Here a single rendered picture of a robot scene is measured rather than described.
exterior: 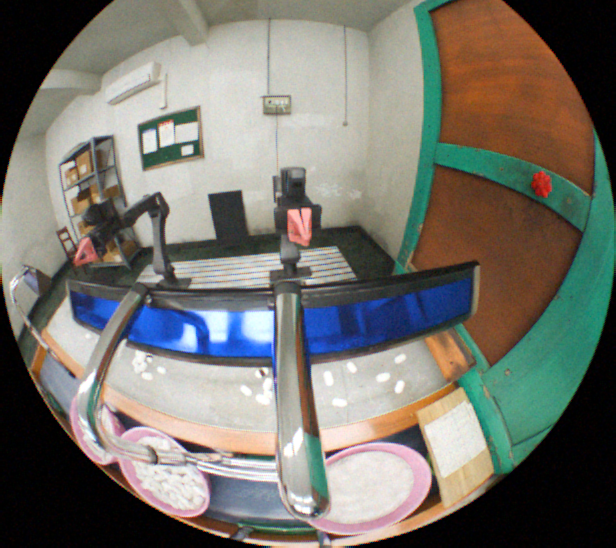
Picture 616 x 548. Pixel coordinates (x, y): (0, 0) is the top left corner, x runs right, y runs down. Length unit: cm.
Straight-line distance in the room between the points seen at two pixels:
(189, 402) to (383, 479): 48
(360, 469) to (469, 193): 66
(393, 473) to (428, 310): 41
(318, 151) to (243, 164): 92
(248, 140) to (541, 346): 243
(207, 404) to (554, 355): 72
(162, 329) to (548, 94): 64
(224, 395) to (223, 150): 220
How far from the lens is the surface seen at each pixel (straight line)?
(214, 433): 49
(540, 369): 48
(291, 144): 225
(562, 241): 41
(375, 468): 52
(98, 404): 18
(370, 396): 51
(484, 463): 63
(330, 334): 17
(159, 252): 91
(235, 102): 234
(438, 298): 22
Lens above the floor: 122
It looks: 29 degrees down
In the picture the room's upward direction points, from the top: straight up
